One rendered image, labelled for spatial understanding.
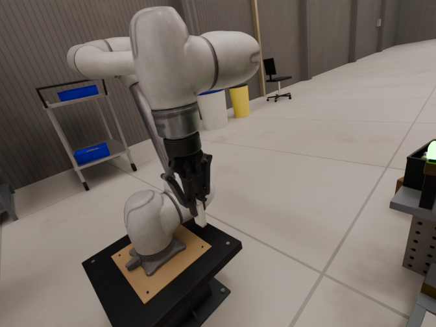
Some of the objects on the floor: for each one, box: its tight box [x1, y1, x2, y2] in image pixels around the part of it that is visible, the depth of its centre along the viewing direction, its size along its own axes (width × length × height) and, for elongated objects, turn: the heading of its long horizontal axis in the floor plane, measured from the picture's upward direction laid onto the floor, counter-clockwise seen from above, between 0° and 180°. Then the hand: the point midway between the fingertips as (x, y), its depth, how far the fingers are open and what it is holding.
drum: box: [228, 83, 250, 117], centre depth 423 cm, size 37×37×58 cm
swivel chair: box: [263, 58, 292, 103], centre depth 495 cm, size 59×59×92 cm
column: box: [402, 215, 436, 276], centre depth 88 cm, size 10×10×42 cm
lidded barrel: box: [197, 88, 228, 130], centre depth 381 cm, size 52×52×64 cm
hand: (198, 213), depth 53 cm, fingers closed
